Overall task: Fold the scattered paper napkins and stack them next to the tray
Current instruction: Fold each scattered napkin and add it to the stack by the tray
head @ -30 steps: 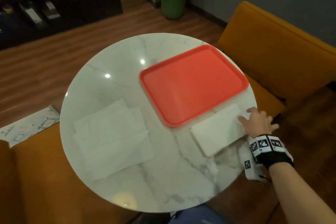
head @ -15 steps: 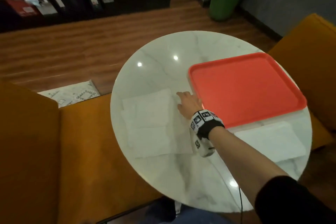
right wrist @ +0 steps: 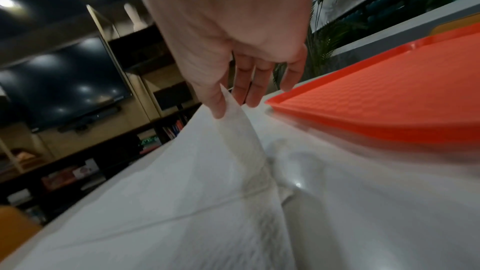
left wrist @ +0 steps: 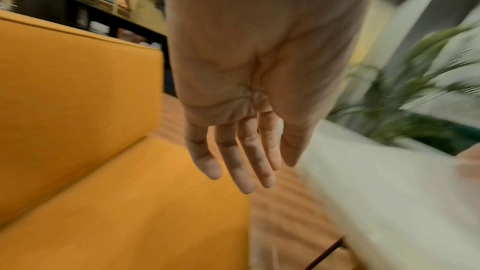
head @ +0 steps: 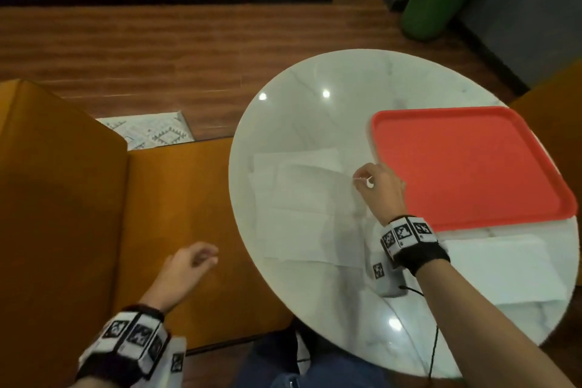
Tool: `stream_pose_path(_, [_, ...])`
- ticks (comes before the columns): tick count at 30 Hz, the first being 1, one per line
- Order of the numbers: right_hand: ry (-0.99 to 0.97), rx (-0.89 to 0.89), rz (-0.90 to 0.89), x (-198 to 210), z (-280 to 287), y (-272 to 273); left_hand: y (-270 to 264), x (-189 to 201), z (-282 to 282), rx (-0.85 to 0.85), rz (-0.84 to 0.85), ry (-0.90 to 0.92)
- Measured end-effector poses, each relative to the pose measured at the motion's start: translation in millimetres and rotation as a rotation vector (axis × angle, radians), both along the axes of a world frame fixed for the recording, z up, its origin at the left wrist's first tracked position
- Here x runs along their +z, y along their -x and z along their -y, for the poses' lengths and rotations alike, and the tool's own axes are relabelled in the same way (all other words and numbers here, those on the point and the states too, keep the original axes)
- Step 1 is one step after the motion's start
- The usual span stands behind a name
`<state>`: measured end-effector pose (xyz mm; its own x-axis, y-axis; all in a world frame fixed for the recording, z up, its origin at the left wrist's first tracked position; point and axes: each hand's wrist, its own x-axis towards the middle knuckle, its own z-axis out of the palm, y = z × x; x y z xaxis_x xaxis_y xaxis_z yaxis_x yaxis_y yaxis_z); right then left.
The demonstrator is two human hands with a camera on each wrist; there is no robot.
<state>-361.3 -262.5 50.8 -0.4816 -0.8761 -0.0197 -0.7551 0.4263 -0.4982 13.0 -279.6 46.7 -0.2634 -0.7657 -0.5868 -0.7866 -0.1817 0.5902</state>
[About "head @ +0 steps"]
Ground spread white napkins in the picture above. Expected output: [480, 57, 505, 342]
[256, 162, 370, 268]
[247, 148, 369, 266]

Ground pale patterned rug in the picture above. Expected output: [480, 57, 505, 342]
[96, 111, 195, 151]

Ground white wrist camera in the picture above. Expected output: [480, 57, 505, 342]
[366, 237, 408, 298]
[156, 335, 187, 388]

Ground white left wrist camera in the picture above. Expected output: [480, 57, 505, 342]
[156, 335, 187, 388]

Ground mustard yellow upholstered chair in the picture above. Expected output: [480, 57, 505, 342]
[509, 58, 582, 289]
[0, 78, 294, 388]

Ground orange plastic tray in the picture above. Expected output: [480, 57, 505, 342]
[369, 105, 578, 233]

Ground black left wristband with markers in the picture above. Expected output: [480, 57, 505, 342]
[75, 303, 172, 388]

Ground black right camera cable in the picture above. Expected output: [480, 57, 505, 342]
[399, 284, 441, 380]

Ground black wristband with markers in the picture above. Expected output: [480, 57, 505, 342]
[380, 215, 451, 277]
[75, 303, 172, 388]

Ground person's right forearm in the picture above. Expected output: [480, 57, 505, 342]
[416, 259, 576, 388]

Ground black right wristband with markers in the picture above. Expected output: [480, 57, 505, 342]
[380, 215, 451, 277]

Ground person's left hand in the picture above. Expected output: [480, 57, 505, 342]
[138, 242, 219, 313]

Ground person's right hand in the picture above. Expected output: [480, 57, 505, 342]
[353, 162, 407, 226]

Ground person's blue jeans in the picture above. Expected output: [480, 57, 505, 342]
[232, 324, 396, 388]

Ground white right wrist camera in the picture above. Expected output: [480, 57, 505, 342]
[366, 237, 408, 298]

